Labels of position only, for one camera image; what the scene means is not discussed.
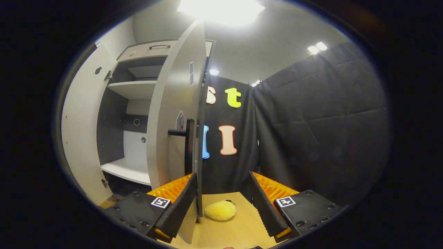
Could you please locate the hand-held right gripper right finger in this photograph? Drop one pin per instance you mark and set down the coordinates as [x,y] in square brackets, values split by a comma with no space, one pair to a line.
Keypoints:
[266,211]

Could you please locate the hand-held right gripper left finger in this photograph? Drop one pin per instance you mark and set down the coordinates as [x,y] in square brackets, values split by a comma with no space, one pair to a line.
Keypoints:
[180,211]

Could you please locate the grey cabinet door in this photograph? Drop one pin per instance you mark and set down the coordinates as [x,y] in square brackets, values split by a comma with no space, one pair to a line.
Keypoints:
[81,138]
[169,103]

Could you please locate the grey cabinet body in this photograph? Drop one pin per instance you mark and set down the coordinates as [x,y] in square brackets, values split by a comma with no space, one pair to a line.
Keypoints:
[131,90]

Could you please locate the yellow plush toy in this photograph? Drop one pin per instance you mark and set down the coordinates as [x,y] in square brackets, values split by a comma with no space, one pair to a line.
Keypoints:
[219,210]

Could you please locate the black backdrop cloth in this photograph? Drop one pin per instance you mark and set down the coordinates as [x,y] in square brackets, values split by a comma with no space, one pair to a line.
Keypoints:
[311,131]

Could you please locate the small ceiling light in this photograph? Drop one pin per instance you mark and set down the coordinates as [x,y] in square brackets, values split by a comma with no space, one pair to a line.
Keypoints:
[256,83]
[214,72]
[316,48]

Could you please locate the large ceiling light panel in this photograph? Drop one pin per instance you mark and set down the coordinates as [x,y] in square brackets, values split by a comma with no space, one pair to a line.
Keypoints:
[221,12]

